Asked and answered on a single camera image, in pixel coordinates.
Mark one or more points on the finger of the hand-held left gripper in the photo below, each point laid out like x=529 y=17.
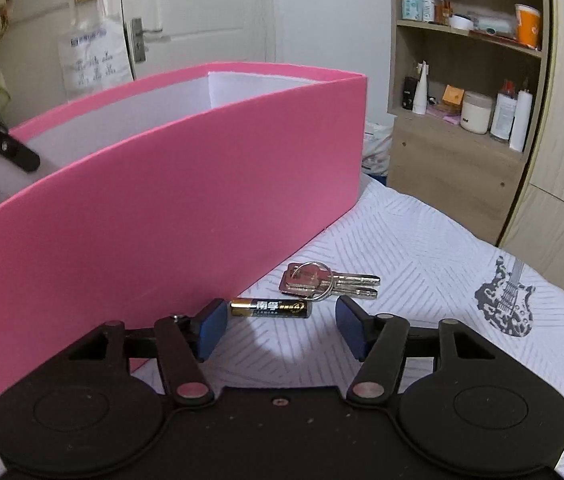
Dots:
x=17 y=152

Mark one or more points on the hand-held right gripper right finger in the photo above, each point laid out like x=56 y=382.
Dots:
x=351 y=330

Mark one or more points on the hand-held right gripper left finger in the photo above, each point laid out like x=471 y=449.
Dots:
x=214 y=325

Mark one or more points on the black and gold battery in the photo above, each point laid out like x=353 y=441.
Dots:
x=267 y=308

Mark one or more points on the pink cardboard box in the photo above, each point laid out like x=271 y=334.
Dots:
x=162 y=210

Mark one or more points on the bunch of metal keys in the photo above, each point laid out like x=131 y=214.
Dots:
x=307 y=280

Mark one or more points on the patterned white bed sheet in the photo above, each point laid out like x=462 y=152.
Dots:
x=436 y=270

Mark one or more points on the white plastic bag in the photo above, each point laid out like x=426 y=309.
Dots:
x=94 y=60

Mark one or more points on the wooden bookshelf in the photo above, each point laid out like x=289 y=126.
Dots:
x=451 y=185

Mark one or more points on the white door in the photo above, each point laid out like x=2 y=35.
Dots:
x=202 y=10

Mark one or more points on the white tube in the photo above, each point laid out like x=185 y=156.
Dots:
x=420 y=92

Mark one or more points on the white jar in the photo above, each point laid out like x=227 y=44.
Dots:
x=476 y=115

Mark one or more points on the orange box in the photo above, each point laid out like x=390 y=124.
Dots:
x=452 y=96

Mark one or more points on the clear bottle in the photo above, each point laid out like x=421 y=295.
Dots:
x=503 y=115

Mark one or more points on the tall white bottle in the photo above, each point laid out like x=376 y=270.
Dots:
x=520 y=125

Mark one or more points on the wooden wardrobe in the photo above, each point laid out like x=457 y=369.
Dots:
x=561 y=160

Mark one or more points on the teal jar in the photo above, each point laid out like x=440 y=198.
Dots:
x=410 y=9

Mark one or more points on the white pump bottle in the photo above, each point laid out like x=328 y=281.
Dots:
x=428 y=7

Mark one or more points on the amber bottle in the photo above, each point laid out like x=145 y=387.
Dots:
x=442 y=10

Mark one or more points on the clear plastic package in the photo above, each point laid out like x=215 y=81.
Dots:
x=491 y=22

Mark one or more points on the orange paper cup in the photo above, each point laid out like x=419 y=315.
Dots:
x=527 y=27

